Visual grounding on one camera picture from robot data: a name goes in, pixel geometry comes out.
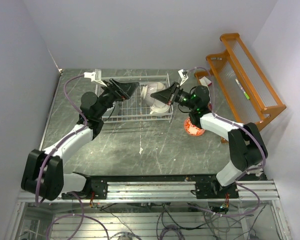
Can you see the purple striped bowl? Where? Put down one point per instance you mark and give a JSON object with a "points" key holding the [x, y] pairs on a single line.
{"points": [[146, 92]]}

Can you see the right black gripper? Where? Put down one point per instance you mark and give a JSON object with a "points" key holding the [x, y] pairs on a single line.
{"points": [[165, 95]]}

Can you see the white red small box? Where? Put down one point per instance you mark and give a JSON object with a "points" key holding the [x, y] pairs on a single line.
{"points": [[205, 81]]}

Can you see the orange wooden shelf rack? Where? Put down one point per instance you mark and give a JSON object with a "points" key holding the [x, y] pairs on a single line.
{"points": [[236, 62]]}

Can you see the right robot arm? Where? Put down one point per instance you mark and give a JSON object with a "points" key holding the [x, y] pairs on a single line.
{"points": [[247, 149]]}

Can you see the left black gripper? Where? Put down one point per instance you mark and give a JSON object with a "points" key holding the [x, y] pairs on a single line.
{"points": [[127, 89]]}

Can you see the white handled bowl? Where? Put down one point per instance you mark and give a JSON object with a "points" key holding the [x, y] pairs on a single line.
{"points": [[159, 109]]}

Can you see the grey blue bowl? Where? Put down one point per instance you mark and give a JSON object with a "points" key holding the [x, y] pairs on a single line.
{"points": [[114, 110]]}

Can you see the marker pen on shelf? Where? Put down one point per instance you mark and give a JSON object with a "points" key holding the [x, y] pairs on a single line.
{"points": [[242, 89]]}

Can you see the green patterned bowl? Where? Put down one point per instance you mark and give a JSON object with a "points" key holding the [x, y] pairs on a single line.
{"points": [[160, 86]]}

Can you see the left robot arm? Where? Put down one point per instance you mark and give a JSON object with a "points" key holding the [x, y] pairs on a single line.
{"points": [[44, 170]]}

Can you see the aluminium mounting rail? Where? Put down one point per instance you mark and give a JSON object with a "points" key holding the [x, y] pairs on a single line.
{"points": [[143, 192]]}

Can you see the white wire dish rack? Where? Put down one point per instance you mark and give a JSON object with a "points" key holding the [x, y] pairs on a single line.
{"points": [[134, 109]]}

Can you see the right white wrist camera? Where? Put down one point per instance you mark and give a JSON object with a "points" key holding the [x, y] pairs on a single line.
{"points": [[183, 76]]}

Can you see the red orange patterned bowl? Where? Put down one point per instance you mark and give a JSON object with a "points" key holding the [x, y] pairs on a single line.
{"points": [[191, 129]]}

